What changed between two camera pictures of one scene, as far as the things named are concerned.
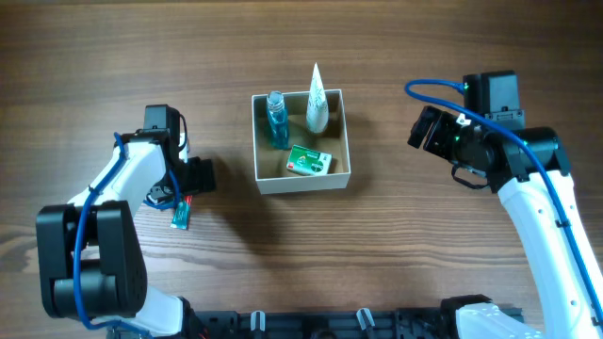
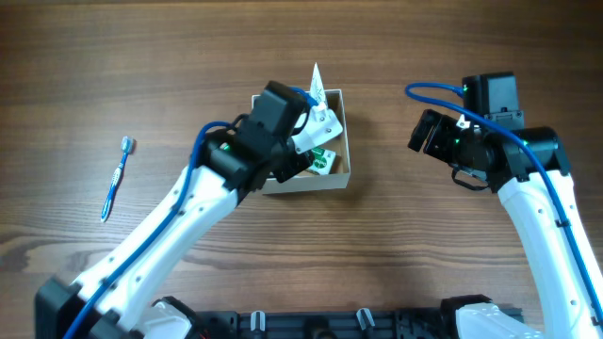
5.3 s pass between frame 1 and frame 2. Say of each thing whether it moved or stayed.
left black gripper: moved
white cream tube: stayed
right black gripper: stayed
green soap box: stayed
